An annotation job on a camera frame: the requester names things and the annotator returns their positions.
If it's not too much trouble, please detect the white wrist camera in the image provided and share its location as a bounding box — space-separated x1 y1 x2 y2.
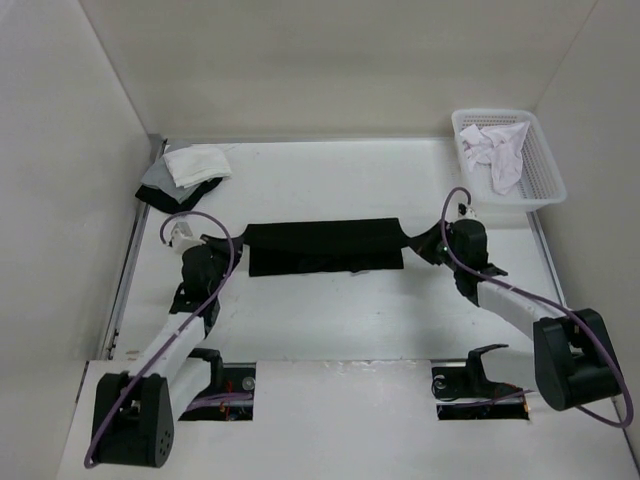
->
169 221 201 254
457 203 478 221

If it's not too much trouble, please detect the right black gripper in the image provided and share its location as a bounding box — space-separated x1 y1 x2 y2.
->
406 219 464 272

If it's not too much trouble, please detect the folded grey tank top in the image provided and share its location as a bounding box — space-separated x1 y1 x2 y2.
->
141 157 197 203

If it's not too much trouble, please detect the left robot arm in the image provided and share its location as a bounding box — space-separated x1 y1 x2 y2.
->
85 235 244 468

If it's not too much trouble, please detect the black tank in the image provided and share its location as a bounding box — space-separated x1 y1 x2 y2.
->
242 218 440 277
135 178 222 215

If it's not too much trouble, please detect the folded black tank top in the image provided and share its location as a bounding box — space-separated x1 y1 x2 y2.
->
135 178 222 215

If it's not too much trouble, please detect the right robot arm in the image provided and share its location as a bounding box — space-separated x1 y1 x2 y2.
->
415 218 625 411

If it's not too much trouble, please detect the white tank top in basket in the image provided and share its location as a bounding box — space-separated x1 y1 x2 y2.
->
460 121 530 195

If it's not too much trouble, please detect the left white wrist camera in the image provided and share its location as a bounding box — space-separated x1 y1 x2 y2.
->
169 221 201 254

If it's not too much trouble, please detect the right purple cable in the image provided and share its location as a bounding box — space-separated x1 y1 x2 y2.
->
441 187 636 428

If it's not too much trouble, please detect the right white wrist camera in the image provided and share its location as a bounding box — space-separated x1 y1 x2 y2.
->
457 203 478 221

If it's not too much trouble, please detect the white plastic basket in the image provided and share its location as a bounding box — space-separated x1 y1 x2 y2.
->
451 108 567 213

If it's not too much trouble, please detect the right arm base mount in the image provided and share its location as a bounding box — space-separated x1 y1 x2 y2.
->
431 344 529 421

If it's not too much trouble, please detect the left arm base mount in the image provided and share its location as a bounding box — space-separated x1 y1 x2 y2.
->
179 348 257 422

